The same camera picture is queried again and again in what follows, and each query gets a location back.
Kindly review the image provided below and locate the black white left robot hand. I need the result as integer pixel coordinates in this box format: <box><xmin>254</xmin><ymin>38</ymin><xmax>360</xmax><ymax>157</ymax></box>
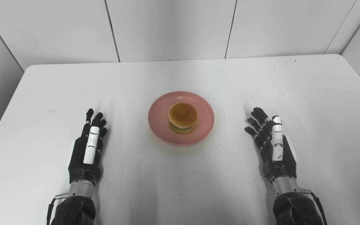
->
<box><xmin>68</xmin><ymin>108</ymin><xmax>108</xmax><ymax>187</ymax></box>

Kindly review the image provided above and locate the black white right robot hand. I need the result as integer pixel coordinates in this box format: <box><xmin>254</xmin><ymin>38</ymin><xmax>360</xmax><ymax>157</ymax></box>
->
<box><xmin>244</xmin><ymin>107</ymin><xmax>297</xmax><ymax>184</ymax></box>

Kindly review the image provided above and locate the pink round plate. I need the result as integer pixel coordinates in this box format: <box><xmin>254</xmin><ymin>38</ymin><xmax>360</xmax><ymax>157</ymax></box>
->
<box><xmin>148</xmin><ymin>91</ymin><xmax>215</xmax><ymax>147</ymax></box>

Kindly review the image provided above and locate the toy hamburger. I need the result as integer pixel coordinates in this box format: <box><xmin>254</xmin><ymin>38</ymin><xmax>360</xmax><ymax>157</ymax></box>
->
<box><xmin>168</xmin><ymin>102</ymin><xmax>198</xmax><ymax>135</ymax></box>

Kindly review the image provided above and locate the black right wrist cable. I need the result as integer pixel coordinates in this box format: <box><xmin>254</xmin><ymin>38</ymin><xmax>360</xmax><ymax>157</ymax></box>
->
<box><xmin>299</xmin><ymin>188</ymin><xmax>328</xmax><ymax>225</ymax></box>

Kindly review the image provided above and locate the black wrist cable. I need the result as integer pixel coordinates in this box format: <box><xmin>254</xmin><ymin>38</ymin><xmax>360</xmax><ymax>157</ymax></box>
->
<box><xmin>46</xmin><ymin>193</ymin><xmax>68</xmax><ymax>225</ymax></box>
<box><xmin>299</xmin><ymin>188</ymin><xmax>328</xmax><ymax>225</ymax></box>

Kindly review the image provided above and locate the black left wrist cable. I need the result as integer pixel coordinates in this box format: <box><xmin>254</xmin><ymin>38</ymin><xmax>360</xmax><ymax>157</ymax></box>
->
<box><xmin>46</xmin><ymin>193</ymin><xmax>68</xmax><ymax>225</ymax></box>

